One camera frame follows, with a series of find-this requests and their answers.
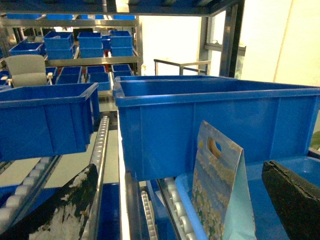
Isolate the large blue plastic bin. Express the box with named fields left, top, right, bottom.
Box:
left=113, top=76, right=320, bottom=182

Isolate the grey chair backrest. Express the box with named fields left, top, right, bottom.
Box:
left=5, top=54, right=48, bottom=88

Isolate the blue plastic tray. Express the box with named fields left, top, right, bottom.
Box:
left=175, top=156, right=320, bottom=240

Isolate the blue bin on left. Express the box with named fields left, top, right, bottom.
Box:
left=0, top=83, right=100, bottom=162

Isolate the flower gift bag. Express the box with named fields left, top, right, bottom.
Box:
left=191, top=121, right=257, bottom=240

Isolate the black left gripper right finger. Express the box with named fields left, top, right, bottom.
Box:
left=261, top=160, right=320, bottom=240

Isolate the white roller conveyor track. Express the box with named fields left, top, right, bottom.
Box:
left=0, top=155, right=61, bottom=233

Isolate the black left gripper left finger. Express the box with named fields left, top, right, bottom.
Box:
left=0, top=163, right=98, bottom=240

